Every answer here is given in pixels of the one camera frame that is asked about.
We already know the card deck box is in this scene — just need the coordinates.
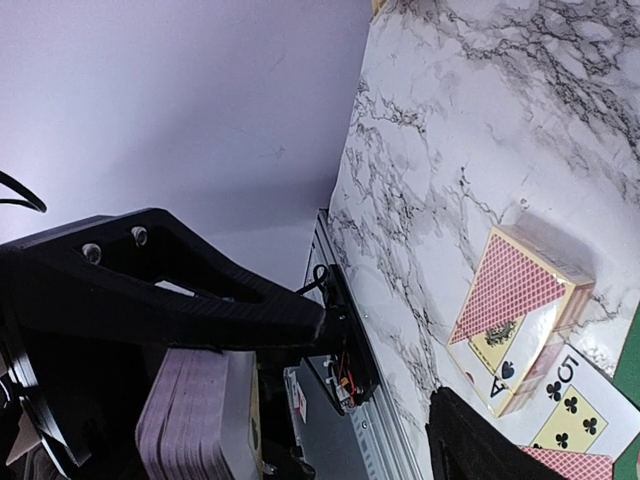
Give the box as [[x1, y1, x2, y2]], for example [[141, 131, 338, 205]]
[[446, 225, 595, 417]]

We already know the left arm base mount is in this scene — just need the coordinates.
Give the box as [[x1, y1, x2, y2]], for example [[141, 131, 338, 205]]
[[297, 264, 381, 416]]

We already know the five of clubs card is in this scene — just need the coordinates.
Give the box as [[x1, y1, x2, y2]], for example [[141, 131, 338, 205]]
[[527, 342, 640, 464]]

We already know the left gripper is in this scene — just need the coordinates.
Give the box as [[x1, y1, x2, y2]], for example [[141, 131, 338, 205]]
[[1, 208, 325, 479]]

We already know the red-backed card deck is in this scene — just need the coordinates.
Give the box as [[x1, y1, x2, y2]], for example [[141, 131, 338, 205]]
[[135, 349, 263, 479]]

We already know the woven bamboo tray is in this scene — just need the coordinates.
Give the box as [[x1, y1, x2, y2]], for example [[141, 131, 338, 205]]
[[371, 0, 386, 17]]

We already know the red-backed card off mat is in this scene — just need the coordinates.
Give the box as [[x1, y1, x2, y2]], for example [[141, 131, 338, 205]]
[[520, 446, 613, 480]]

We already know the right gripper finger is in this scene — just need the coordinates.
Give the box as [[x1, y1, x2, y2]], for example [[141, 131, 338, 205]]
[[425, 387, 561, 480]]

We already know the round green poker mat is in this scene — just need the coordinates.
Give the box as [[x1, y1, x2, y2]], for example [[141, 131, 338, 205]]
[[613, 309, 640, 480]]

